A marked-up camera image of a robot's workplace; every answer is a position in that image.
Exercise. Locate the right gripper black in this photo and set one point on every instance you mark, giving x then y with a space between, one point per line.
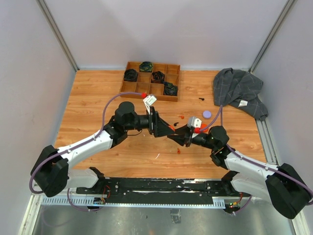
185 135

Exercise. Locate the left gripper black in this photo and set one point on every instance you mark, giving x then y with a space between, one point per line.
157 126

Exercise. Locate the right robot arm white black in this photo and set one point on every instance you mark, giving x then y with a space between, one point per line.
279 185

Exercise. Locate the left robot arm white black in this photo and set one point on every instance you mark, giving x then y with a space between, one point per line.
51 171

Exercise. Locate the lilac earbud charging case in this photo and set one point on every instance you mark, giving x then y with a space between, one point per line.
206 114

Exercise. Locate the rolled dark belt centre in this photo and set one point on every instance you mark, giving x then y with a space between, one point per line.
158 77

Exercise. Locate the rolled dark belt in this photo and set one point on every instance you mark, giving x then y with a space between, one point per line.
130 75
158 77

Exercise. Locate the wooden compartment tray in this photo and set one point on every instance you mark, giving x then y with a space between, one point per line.
144 84

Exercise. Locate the rolled dark belt left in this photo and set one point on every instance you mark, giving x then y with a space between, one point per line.
130 75

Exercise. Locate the rolled green belt top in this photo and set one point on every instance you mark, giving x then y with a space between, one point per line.
146 66

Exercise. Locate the grey checked cloth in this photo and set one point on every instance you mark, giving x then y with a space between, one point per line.
239 89

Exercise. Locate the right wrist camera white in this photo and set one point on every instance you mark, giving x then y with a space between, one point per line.
194 122

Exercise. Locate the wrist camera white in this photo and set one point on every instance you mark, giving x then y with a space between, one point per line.
194 122
148 101

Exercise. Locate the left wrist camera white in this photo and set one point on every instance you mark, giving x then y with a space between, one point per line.
148 101

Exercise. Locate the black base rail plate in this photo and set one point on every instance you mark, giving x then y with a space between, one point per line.
159 191

